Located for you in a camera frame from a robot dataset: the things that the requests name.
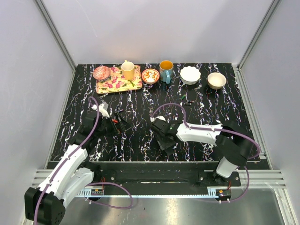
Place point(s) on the white scalloped bowl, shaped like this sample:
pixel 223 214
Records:
pixel 190 75

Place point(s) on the orange floral small bowl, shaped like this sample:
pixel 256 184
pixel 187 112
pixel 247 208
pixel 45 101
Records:
pixel 150 76

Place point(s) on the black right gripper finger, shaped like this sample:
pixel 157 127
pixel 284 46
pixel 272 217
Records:
pixel 169 148
pixel 162 143

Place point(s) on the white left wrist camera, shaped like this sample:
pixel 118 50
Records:
pixel 102 108

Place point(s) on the floral rectangular tray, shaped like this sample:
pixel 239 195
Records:
pixel 117 82

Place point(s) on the left connector box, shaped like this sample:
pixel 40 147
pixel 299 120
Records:
pixel 97 191

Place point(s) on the beige round bowl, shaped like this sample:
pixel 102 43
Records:
pixel 216 80

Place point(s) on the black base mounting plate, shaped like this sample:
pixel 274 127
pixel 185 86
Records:
pixel 194 173

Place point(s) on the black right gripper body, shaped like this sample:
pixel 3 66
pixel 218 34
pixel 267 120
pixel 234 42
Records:
pixel 154 133

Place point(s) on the right connector box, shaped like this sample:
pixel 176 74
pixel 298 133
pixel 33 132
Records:
pixel 226 193

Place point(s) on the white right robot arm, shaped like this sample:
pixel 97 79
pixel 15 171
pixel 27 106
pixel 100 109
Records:
pixel 234 145

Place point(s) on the yellow mug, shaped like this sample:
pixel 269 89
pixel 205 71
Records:
pixel 128 70

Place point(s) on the connector box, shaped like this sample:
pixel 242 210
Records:
pixel 97 191
pixel 226 193

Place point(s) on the blue mug orange inside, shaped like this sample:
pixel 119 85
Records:
pixel 166 71

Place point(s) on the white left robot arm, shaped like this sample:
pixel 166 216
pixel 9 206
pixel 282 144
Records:
pixel 47 203

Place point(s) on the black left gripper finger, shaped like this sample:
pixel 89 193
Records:
pixel 118 117
pixel 123 126

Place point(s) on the pink patterned bowl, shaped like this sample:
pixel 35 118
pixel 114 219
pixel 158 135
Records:
pixel 101 73

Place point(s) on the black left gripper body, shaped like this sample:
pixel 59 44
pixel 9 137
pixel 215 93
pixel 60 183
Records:
pixel 108 128

